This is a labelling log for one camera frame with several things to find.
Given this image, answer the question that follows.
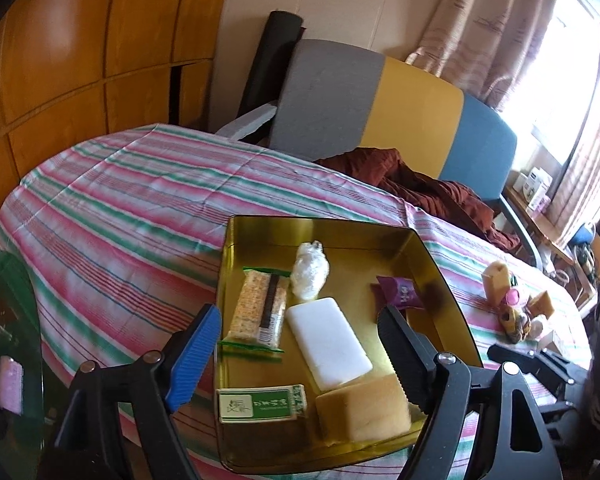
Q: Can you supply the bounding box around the purple candy wrapper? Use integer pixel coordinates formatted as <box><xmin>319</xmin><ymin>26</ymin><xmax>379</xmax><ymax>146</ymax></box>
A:
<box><xmin>370</xmin><ymin>275</ymin><xmax>424</xmax><ymax>311</ymax></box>

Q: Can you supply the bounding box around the green glass table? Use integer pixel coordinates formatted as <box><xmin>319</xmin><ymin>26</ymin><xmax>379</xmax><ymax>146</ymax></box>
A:
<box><xmin>0</xmin><ymin>251</ymin><xmax>44</xmax><ymax>479</ymax></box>

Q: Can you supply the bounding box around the white carton box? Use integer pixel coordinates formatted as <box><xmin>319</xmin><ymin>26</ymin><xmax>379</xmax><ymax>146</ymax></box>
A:
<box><xmin>522</xmin><ymin>167</ymin><xmax>553</xmax><ymax>211</ymax></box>

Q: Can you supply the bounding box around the green-edged cracker packet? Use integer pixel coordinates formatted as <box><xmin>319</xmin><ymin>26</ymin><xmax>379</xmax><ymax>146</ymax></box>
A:
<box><xmin>219</xmin><ymin>268</ymin><xmax>290</xmax><ymax>359</ymax></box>

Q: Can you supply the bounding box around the gold metal tray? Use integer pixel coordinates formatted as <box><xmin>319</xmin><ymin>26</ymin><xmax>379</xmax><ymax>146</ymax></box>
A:
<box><xmin>214</xmin><ymin>216</ymin><xmax>481</xmax><ymax>474</ymax></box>

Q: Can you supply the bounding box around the dark red jacket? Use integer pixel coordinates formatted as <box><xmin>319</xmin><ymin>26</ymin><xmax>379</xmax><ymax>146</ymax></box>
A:
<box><xmin>316</xmin><ymin>148</ymin><xmax>521</xmax><ymax>254</ymax></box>

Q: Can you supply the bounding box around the green and white small box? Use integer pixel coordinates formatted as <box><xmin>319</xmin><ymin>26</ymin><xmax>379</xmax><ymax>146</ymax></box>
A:
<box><xmin>216</xmin><ymin>385</ymin><xmax>308</xmax><ymax>424</ymax></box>

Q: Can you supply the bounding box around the white plastic-wrapped ball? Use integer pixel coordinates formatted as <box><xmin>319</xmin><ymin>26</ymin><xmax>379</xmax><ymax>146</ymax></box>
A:
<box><xmin>290</xmin><ymin>240</ymin><xmax>329</xmax><ymax>301</ymax></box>

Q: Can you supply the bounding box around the striped beige curtain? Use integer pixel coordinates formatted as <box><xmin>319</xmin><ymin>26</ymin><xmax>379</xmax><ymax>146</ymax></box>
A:
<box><xmin>406</xmin><ymin>0</ymin><xmax>600</xmax><ymax>244</ymax></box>

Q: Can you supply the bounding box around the yellow sponge in tray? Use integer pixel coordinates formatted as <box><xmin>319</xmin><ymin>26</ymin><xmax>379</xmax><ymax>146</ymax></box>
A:
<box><xmin>315</xmin><ymin>374</ymin><xmax>412</xmax><ymax>445</ymax></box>

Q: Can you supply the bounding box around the yellow sponge block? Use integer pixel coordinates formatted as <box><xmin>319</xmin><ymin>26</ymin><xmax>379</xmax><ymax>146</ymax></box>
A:
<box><xmin>482</xmin><ymin>261</ymin><xmax>510</xmax><ymax>307</ymax></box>

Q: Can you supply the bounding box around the blue desk object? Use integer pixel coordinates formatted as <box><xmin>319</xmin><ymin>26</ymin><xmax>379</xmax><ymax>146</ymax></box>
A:
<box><xmin>568</xmin><ymin>223</ymin><xmax>596</xmax><ymax>258</ymax></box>

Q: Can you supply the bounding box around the black rolled mat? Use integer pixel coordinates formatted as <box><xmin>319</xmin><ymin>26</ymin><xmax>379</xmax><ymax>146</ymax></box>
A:
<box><xmin>237</xmin><ymin>10</ymin><xmax>306</xmax><ymax>116</ymax></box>

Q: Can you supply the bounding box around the striped bed sheet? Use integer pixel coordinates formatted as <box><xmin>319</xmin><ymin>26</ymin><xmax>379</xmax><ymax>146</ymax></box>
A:
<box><xmin>0</xmin><ymin>122</ymin><xmax>594</xmax><ymax>480</ymax></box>

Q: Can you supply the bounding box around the wooden wardrobe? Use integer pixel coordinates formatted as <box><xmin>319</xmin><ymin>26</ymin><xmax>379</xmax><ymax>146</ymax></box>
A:
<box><xmin>0</xmin><ymin>0</ymin><xmax>224</xmax><ymax>208</ymax></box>

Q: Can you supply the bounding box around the pink box on green table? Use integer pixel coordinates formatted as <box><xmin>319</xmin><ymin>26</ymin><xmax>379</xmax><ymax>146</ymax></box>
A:
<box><xmin>0</xmin><ymin>356</ymin><xmax>23</xmax><ymax>415</ymax></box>

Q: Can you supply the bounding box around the white rectangular soap bar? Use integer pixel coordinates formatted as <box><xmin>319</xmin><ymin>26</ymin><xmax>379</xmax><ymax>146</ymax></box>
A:
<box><xmin>285</xmin><ymin>297</ymin><xmax>373</xmax><ymax>392</ymax></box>

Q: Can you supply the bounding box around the yellow plush toy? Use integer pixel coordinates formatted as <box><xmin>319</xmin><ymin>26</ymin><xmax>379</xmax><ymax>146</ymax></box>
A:
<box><xmin>498</xmin><ymin>306</ymin><xmax>531</xmax><ymax>344</ymax></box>

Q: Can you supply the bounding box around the grey yellow blue chair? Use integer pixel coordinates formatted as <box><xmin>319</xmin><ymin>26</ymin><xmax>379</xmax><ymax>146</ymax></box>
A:
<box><xmin>217</xmin><ymin>39</ymin><xmax>542</xmax><ymax>268</ymax></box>

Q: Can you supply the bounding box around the wooden side desk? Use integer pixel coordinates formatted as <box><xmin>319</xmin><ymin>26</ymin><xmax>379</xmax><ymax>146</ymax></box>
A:
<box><xmin>503</xmin><ymin>186</ymin><xmax>597</xmax><ymax>316</ymax></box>

